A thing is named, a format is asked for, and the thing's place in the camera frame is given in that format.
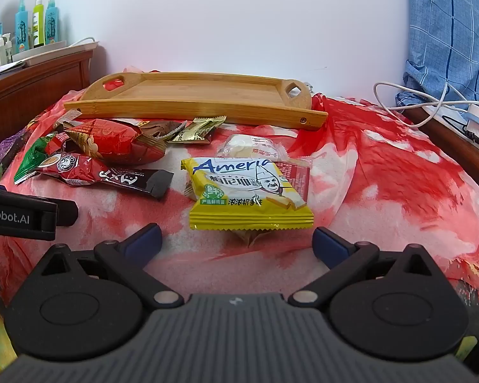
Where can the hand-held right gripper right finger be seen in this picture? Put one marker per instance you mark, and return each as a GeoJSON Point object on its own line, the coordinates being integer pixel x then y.
{"type": "Point", "coordinates": [329, 247]}

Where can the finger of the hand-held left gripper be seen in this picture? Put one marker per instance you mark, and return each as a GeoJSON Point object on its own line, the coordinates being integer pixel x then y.
{"type": "Point", "coordinates": [67, 214]}

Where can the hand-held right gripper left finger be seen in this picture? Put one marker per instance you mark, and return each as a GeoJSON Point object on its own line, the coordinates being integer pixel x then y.
{"type": "Point", "coordinates": [143, 245]}

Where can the red black coffee stick packet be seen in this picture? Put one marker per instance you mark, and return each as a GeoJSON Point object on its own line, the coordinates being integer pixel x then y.
{"type": "Point", "coordinates": [84, 171]}

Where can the green snack packet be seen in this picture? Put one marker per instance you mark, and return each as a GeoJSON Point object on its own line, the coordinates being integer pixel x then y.
{"type": "Point", "coordinates": [30, 163]}

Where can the clear nut bar packet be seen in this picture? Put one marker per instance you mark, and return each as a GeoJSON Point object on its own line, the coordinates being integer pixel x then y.
{"type": "Point", "coordinates": [253, 237]}

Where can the red peanut packet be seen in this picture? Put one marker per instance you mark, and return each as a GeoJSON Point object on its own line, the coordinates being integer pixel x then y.
{"type": "Point", "coordinates": [103, 139]}

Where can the yellow snack packet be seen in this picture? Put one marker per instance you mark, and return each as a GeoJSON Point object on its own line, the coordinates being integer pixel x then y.
{"type": "Point", "coordinates": [239, 195]}

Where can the gold candy packet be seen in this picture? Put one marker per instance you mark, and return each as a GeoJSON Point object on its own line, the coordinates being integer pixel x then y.
{"type": "Point", "coordinates": [195, 129]}

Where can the white pastry packet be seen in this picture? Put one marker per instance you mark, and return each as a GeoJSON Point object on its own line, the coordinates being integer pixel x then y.
{"type": "Point", "coordinates": [243, 145]}

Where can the wooden tray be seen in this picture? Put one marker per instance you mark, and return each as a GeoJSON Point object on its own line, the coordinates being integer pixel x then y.
{"type": "Point", "coordinates": [191, 95]}

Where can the red floral blanket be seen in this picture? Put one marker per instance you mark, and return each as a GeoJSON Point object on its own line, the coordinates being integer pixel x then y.
{"type": "Point", "coordinates": [383, 191]}

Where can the wooden bedside cabinet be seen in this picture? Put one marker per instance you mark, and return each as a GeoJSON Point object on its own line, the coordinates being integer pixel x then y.
{"type": "Point", "coordinates": [36, 83]}

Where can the paper notebook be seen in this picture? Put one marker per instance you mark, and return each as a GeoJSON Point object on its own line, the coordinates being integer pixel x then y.
{"type": "Point", "coordinates": [4, 70]}

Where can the white power strip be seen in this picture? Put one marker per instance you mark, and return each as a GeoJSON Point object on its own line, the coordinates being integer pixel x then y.
{"type": "Point", "coordinates": [60, 54]}

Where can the white pump bottle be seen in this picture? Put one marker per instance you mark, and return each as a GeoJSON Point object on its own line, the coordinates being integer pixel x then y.
{"type": "Point", "coordinates": [0, 52]}

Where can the white plastic tray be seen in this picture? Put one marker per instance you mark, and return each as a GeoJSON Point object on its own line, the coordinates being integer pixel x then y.
{"type": "Point", "coordinates": [40, 50]}

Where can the teal spray bottle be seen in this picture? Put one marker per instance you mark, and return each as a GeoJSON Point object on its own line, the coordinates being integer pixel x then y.
{"type": "Point", "coordinates": [22, 28]}
{"type": "Point", "coordinates": [51, 22]}

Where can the yellow-green spray bottle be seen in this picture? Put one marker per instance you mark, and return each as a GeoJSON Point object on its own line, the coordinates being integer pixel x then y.
{"type": "Point", "coordinates": [38, 24]}

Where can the blue checked cloth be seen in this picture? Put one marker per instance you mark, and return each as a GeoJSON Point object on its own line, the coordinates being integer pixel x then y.
{"type": "Point", "coordinates": [451, 28]}

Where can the dark wooden bed frame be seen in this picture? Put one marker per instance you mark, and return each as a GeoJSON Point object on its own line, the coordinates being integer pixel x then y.
{"type": "Point", "coordinates": [447, 143]}

